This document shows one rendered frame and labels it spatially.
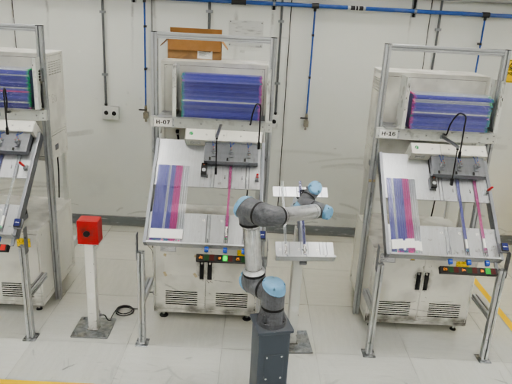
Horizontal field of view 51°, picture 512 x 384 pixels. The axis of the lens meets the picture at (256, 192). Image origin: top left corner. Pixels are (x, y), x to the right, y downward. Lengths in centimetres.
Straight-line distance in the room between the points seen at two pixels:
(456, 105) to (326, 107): 165
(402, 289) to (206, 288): 132
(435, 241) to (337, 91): 203
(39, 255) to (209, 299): 116
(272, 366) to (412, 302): 136
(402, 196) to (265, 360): 137
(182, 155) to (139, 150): 172
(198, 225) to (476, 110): 188
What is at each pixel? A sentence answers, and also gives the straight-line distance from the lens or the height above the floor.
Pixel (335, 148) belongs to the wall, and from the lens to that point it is 508.
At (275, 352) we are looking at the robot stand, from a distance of 283.
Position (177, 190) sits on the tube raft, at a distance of 336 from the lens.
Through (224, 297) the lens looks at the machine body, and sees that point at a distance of 374.
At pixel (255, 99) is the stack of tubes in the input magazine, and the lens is 342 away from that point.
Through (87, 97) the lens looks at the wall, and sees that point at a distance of 519.
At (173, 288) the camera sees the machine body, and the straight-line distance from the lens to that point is 374.
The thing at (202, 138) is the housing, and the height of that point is 127.
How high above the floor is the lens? 204
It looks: 18 degrees down
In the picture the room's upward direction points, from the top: 3 degrees clockwise
